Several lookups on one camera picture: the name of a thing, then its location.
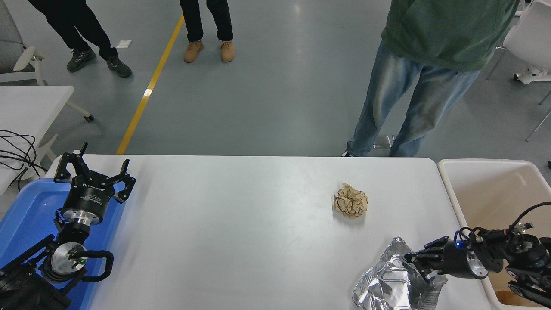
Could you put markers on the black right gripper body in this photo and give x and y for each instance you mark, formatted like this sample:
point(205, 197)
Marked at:
point(456, 260)

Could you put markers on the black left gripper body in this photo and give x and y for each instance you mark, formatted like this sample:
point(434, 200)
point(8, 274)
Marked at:
point(86, 200)

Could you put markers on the silver foil tray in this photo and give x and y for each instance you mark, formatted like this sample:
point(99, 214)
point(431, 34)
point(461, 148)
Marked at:
point(387, 288)

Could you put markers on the blue plastic tray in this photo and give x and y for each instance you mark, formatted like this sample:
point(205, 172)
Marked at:
point(26, 206)

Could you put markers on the brown scrap in bin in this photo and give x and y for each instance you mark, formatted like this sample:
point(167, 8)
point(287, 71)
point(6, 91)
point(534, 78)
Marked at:
point(506, 299)

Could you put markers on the large pale plastic bin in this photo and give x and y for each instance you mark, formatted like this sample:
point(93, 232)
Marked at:
point(486, 202)

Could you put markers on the white side table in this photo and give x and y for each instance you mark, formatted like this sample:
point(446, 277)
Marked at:
point(26, 107)

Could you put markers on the crumpled tan paper ball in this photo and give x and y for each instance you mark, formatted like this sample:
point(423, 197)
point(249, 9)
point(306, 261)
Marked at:
point(351, 201)

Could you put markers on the clear floor plate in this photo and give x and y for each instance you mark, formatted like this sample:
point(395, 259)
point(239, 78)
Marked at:
point(384, 142)

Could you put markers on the grey office chair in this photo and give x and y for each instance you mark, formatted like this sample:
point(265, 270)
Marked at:
point(26, 58)

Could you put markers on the white paper scrap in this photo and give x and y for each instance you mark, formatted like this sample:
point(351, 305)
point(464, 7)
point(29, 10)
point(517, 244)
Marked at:
point(125, 43)

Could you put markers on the white plastic chair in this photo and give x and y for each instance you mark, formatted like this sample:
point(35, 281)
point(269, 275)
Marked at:
point(531, 38)

